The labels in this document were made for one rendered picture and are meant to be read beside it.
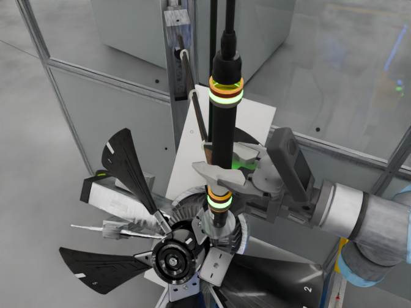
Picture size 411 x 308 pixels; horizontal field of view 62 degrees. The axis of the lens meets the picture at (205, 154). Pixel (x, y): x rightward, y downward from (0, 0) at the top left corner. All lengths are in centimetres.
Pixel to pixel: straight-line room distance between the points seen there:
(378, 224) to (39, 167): 258
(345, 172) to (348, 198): 102
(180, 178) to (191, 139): 13
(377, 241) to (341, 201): 7
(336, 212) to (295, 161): 9
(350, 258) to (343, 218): 12
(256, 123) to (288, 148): 57
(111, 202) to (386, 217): 82
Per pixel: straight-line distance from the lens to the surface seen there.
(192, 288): 100
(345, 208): 53
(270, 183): 53
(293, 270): 92
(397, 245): 55
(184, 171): 112
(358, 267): 63
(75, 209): 254
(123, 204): 111
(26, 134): 317
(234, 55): 42
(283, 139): 47
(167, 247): 89
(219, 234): 70
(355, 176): 156
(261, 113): 103
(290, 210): 57
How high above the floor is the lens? 204
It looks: 50 degrees down
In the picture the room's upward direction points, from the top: straight up
